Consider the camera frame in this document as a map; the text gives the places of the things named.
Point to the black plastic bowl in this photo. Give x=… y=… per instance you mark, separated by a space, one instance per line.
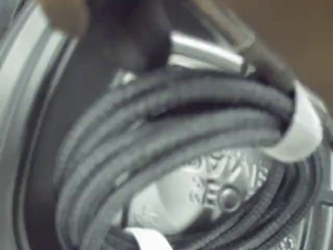
x=20 y=91

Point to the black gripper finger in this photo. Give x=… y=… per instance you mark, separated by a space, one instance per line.
x=130 y=31

